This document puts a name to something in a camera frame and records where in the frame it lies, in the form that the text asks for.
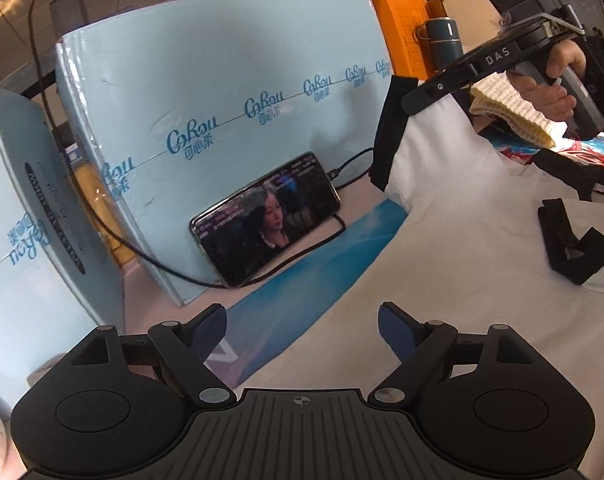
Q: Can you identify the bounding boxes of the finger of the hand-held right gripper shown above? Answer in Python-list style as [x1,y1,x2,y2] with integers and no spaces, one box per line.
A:
[401,74,479,116]

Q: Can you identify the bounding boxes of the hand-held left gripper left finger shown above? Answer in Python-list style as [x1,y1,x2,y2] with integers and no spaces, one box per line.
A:
[69,303,236,406]

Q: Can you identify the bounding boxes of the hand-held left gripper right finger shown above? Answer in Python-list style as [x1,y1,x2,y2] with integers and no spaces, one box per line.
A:
[373,301,526,404]

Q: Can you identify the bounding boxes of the white t-shirt with black trim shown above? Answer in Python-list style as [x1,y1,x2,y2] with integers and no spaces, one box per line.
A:
[238,75,604,480]

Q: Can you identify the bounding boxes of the person's right hand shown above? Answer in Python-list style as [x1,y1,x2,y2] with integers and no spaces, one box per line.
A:
[506,40,591,124]

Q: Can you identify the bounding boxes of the dark teal thermos flask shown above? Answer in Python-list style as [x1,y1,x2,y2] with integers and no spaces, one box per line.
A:
[414,16,466,74]

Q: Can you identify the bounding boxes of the cream knitted cloth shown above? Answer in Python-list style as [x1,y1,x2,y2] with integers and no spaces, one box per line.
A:
[469,73,566,149]

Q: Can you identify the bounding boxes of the orange box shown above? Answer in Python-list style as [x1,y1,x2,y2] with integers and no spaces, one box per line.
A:
[367,0,434,82]

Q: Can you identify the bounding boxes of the blue printed table mat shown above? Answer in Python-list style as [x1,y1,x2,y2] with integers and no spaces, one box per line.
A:
[221,197,409,387]

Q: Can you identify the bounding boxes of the colourful printed cloth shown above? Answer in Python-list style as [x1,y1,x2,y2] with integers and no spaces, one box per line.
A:
[482,124,604,177]

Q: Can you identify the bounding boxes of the black smartphone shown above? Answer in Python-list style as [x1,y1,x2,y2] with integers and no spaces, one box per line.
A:
[189,151,342,289]

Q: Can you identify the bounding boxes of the light blue box with oval label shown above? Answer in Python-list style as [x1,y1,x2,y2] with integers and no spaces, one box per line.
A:
[0,82,128,413]

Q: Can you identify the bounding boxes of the large light blue printed box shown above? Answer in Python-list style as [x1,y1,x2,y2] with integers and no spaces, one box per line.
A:
[55,0,394,308]

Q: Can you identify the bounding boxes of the grey power adapter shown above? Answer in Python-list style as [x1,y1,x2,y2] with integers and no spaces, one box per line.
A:
[50,0,91,37]

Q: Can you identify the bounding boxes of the black power cable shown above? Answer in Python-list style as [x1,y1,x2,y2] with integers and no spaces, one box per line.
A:
[28,0,348,290]

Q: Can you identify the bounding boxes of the black phone charging cable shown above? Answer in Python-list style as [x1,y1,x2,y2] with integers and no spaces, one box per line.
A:
[326,147,376,194]

